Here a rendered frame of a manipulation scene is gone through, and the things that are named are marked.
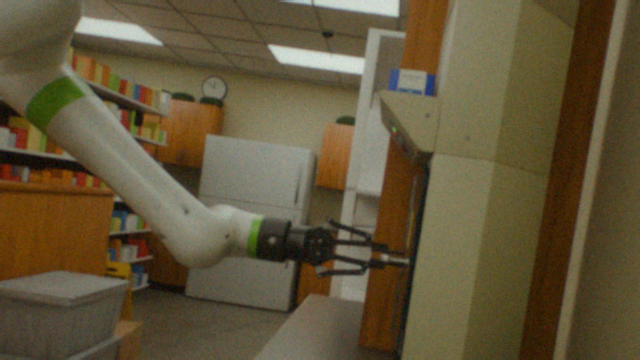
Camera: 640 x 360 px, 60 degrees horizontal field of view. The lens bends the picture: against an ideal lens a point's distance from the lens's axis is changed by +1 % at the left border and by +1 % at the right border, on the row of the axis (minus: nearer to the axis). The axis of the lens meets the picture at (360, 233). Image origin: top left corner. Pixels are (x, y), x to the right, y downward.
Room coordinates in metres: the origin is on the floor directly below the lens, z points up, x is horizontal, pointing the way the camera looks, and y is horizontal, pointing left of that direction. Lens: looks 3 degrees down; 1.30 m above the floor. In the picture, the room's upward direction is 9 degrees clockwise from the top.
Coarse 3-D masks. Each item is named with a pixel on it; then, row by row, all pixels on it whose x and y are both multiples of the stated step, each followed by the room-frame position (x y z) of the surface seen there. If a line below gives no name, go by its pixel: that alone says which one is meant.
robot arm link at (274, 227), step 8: (264, 216) 1.12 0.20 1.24; (264, 224) 1.09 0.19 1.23; (272, 224) 1.10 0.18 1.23; (280, 224) 1.10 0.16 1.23; (288, 224) 1.11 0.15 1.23; (264, 232) 1.08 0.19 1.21; (272, 232) 1.08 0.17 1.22; (280, 232) 1.09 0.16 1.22; (288, 232) 1.10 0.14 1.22; (264, 240) 1.08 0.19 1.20; (272, 240) 1.07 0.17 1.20; (280, 240) 1.08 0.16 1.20; (256, 248) 1.09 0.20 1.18; (264, 248) 1.09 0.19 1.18; (272, 248) 1.08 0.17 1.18; (280, 248) 1.08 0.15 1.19; (264, 256) 1.10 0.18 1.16; (272, 256) 1.09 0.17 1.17; (280, 256) 1.09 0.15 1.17
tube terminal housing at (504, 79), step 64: (512, 0) 1.01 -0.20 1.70; (448, 64) 1.01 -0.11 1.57; (512, 64) 1.01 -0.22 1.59; (448, 128) 1.01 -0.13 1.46; (512, 128) 1.03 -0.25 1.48; (448, 192) 1.01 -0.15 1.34; (512, 192) 1.06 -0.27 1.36; (448, 256) 1.01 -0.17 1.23; (512, 256) 1.08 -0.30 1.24; (448, 320) 1.01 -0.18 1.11; (512, 320) 1.11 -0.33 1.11
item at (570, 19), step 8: (536, 0) 1.04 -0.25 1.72; (544, 0) 1.06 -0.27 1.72; (552, 0) 1.08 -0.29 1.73; (560, 0) 1.09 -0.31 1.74; (568, 0) 1.11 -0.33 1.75; (576, 0) 1.13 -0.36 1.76; (448, 8) 1.27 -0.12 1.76; (544, 8) 1.06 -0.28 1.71; (552, 8) 1.08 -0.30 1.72; (560, 8) 1.10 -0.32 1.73; (568, 8) 1.12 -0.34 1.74; (576, 8) 1.14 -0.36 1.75; (448, 16) 1.23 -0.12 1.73; (560, 16) 1.10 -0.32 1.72; (568, 16) 1.12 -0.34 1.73; (576, 16) 1.14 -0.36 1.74; (568, 24) 1.13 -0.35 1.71
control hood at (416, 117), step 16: (384, 96) 1.01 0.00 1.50; (400, 96) 1.01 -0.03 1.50; (416, 96) 1.01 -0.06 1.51; (384, 112) 1.13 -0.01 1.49; (400, 112) 1.01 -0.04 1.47; (416, 112) 1.01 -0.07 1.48; (432, 112) 1.01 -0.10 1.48; (400, 128) 1.06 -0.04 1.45; (416, 128) 1.01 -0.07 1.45; (432, 128) 1.01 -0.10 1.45; (416, 144) 1.01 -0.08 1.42; (432, 144) 1.01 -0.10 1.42; (416, 160) 1.21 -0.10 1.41
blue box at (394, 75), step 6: (390, 72) 1.22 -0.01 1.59; (396, 72) 1.21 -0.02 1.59; (390, 78) 1.22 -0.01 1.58; (396, 78) 1.21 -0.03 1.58; (426, 78) 1.21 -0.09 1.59; (432, 78) 1.21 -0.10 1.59; (390, 84) 1.22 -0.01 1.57; (396, 84) 1.21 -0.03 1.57; (426, 84) 1.21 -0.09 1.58; (432, 84) 1.21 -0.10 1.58; (390, 90) 1.22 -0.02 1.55; (396, 90) 1.21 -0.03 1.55; (426, 90) 1.21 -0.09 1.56; (432, 90) 1.21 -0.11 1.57; (432, 96) 1.21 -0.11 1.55
